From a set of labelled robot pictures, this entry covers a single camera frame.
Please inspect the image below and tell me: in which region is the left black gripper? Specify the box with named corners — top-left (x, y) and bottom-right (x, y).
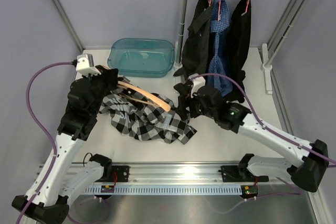
top-left (82, 65), bottom-right (119, 115)

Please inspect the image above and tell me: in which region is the plain black shirt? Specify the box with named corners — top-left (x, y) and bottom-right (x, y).
top-left (226, 0), bottom-right (251, 89)

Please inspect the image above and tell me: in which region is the right aluminium frame post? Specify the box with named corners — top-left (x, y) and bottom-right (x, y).
top-left (267, 0), bottom-right (307, 54)

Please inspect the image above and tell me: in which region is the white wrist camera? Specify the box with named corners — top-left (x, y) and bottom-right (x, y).
top-left (75, 54), bottom-right (101, 77)
top-left (188, 73), bottom-right (206, 98)

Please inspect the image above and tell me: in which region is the black white checkered shirt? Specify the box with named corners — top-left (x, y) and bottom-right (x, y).
top-left (99, 87), bottom-right (197, 144)

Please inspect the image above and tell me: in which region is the teal plastic basin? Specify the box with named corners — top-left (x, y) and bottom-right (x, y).
top-left (107, 38), bottom-right (175, 78)

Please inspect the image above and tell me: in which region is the left aluminium frame post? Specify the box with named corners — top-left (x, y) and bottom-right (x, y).
top-left (51, 0), bottom-right (85, 52)

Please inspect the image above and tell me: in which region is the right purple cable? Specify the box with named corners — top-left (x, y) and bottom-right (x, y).
top-left (194, 73), bottom-right (336, 164)

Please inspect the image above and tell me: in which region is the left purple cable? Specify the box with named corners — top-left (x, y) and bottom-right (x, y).
top-left (15, 61), bottom-right (77, 224)

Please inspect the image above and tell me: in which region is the black pinstripe shirt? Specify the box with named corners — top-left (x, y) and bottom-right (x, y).
top-left (173, 0), bottom-right (213, 78)

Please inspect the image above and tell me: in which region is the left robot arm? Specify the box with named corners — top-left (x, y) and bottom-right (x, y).
top-left (12, 65), bottom-right (119, 223)

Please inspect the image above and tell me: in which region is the metal clothes rack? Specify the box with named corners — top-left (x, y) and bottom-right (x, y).
top-left (174, 0), bottom-right (307, 94)

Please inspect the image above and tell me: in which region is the purple cable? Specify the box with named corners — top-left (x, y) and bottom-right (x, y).
top-left (15, 61), bottom-right (77, 224)
top-left (194, 73), bottom-right (336, 164)

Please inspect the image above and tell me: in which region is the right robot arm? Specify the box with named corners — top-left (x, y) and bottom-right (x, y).
top-left (174, 81), bottom-right (329, 193)

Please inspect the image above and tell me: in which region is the blue checkered shirt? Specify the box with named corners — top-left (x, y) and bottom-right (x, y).
top-left (207, 0), bottom-right (233, 97)

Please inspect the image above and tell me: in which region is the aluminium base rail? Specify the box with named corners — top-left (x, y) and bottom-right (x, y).
top-left (36, 161), bottom-right (321, 196)

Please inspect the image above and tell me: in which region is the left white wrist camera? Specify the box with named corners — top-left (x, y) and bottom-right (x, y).
top-left (75, 54), bottom-right (101, 77)

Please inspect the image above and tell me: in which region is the wooden hanger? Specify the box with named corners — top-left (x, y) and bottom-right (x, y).
top-left (118, 81), bottom-right (171, 112)

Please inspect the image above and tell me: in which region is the aluminium frame post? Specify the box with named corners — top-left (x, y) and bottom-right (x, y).
top-left (51, 0), bottom-right (85, 52)
top-left (267, 0), bottom-right (307, 54)

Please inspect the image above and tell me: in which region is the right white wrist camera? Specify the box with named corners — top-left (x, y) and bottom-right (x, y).
top-left (188, 73), bottom-right (206, 98)

